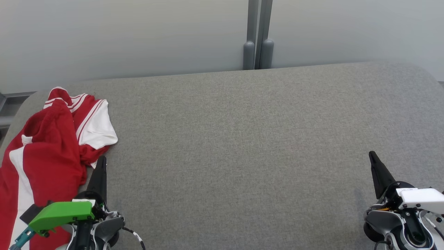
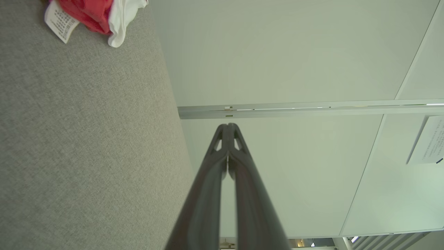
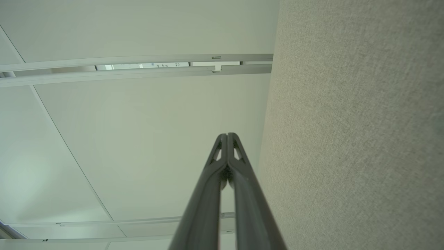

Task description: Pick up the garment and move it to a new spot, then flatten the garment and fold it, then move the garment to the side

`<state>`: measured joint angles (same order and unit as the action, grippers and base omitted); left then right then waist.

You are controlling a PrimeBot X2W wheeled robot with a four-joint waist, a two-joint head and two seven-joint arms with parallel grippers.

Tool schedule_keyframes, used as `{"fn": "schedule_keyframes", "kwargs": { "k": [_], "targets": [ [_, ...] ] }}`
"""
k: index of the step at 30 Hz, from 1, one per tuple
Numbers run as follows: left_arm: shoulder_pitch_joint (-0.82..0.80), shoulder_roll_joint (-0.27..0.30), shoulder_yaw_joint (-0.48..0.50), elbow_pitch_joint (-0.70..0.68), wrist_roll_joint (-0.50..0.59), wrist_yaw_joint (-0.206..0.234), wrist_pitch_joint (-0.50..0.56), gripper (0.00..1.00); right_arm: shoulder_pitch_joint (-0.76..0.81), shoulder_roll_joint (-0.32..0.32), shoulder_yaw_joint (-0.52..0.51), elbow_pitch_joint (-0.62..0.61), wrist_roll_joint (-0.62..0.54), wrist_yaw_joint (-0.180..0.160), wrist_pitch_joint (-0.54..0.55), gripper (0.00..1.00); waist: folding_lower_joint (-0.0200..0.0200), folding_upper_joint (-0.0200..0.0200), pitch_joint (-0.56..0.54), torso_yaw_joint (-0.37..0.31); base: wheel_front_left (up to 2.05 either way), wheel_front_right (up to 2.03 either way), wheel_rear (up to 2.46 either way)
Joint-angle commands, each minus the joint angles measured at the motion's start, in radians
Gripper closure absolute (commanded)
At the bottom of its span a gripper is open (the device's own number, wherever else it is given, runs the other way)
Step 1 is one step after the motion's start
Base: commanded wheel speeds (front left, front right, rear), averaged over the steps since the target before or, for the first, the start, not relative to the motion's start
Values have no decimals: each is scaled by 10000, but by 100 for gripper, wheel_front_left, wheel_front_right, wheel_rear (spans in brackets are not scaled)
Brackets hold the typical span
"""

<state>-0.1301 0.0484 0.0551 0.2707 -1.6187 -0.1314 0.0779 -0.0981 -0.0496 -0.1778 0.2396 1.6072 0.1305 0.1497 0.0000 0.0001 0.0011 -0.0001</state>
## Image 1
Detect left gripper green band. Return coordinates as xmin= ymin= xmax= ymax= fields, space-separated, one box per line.
xmin=28 ymin=156 xmax=107 ymax=237

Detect grey metal frame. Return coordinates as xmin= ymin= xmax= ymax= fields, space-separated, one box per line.
xmin=0 ymin=92 xmax=36 ymax=140

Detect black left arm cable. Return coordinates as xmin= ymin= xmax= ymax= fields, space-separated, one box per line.
xmin=121 ymin=226 xmax=146 ymax=250

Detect grey partition post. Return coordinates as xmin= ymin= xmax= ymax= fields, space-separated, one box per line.
xmin=255 ymin=0 xmax=274 ymax=69
xmin=243 ymin=0 xmax=259 ymax=70

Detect teal left cable connector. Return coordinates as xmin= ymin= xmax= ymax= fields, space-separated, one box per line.
xmin=8 ymin=229 xmax=36 ymax=250

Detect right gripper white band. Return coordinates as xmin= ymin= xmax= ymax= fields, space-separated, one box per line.
xmin=369 ymin=151 xmax=444 ymax=214

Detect red shorts with white stripe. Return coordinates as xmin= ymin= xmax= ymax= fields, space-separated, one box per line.
xmin=0 ymin=99 xmax=88 ymax=250

